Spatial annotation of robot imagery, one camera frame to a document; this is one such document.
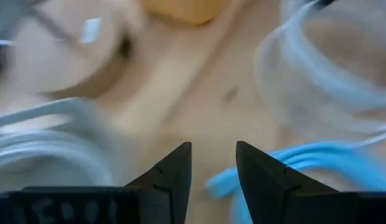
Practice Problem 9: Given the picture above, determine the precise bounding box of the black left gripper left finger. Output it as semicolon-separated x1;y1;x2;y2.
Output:
124;142;192;224

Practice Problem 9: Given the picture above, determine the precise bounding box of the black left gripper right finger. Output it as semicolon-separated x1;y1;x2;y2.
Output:
236;141;346;224

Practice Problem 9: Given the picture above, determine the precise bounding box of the blue cable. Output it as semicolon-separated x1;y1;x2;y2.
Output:
205;139;386;224

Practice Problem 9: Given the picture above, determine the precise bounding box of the white cable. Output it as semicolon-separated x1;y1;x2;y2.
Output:
253;0;386;147
0;129;115;187

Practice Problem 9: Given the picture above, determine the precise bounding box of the grey plastic bin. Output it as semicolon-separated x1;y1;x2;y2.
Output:
0;96;119;194

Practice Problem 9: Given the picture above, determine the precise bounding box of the white shade wooden table lamp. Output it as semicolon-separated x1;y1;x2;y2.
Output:
0;0;144;100

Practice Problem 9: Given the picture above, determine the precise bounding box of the orange plastic bin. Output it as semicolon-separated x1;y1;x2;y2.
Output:
139;0;233;26

